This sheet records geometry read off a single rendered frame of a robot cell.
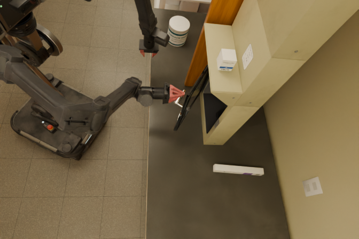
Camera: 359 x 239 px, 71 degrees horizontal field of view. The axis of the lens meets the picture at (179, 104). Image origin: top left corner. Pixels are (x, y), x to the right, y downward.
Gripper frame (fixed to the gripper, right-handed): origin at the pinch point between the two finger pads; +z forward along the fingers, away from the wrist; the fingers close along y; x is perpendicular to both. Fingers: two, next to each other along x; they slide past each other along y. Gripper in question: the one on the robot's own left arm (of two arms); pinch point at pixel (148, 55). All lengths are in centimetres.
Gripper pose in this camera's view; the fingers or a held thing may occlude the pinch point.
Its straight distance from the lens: 142.3
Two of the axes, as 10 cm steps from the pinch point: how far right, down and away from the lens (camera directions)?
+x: -0.3, -8.9, 4.6
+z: -1.5, 4.6, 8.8
